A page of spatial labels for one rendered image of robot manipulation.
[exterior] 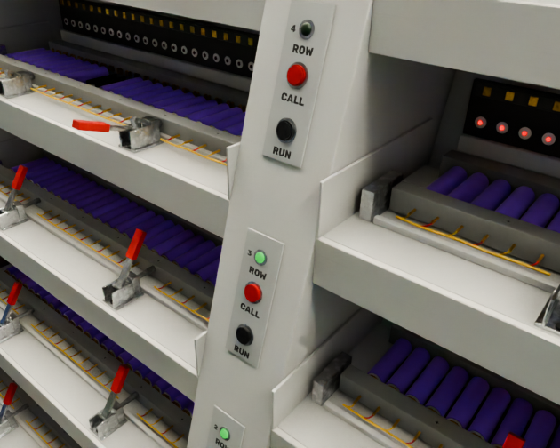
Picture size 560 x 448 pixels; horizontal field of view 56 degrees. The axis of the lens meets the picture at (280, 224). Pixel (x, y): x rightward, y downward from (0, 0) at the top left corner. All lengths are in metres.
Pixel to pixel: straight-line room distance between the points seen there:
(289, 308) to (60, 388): 0.46
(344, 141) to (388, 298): 0.12
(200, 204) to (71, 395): 0.41
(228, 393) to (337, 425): 0.11
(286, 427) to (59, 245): 0.42
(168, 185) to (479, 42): 0.31
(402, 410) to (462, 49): 0.31
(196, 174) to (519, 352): 0.32
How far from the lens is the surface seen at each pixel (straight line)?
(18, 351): 0.91
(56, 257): 0.76
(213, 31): 0.71
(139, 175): 0.57
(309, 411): 0.53
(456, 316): 0.39
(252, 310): 0.48
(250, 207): 0.46
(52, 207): 0.85
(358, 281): 0.41
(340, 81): 0.40
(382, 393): 0.52
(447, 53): 0.38
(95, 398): 0.81
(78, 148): 0.66
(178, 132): 0.59
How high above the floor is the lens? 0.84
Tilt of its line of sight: 18 degrees down
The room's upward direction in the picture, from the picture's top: 12 degrees clockwise
